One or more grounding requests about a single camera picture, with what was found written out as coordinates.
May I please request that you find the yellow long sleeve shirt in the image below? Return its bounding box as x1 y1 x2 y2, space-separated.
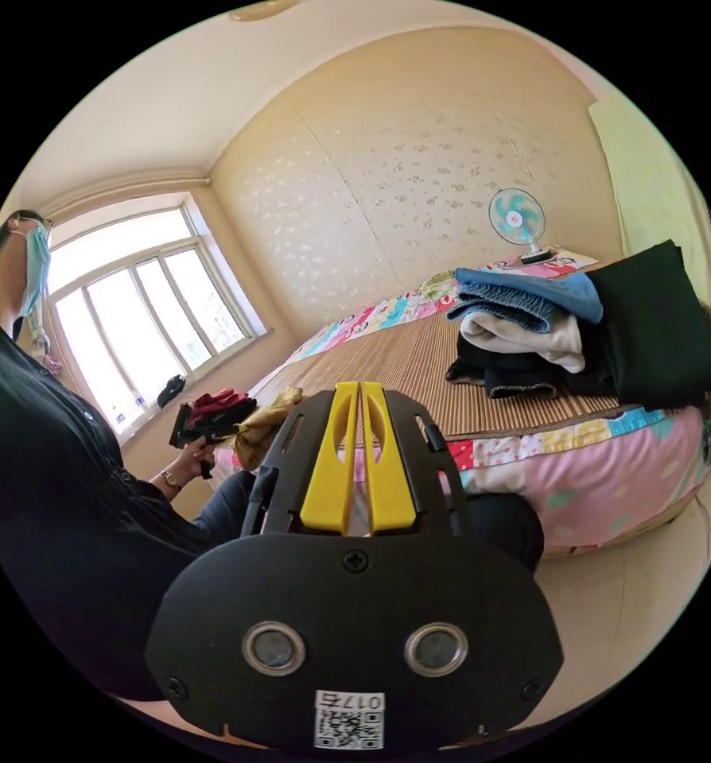
233 385 305 473

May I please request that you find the window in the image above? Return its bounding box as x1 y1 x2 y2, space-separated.
44 201 268 443

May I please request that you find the bed with woven mat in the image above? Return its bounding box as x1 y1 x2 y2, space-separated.
213 250 711 560

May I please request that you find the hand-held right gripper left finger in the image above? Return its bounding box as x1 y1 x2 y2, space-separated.
300 381 360 533

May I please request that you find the pale yellow curtain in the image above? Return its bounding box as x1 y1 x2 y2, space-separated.
588 95 709 299

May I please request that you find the red garment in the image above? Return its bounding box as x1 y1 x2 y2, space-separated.
189 387 258 425

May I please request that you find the person's left hand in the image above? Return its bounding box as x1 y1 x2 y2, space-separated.
177 440 218 482

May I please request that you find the pile of clothes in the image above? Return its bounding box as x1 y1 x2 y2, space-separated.
445 239 711 413

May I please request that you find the turquoise table fan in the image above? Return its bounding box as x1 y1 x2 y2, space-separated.
488 188 557 266

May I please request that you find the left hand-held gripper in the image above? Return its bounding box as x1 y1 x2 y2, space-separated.
169 402 240 481

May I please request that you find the person's body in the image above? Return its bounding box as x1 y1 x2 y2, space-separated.
0 209 545 703

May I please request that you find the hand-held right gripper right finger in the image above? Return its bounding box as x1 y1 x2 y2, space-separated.
359 381 417 533

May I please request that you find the ceiling lamp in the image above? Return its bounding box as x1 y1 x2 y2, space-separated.
228 0 300 23

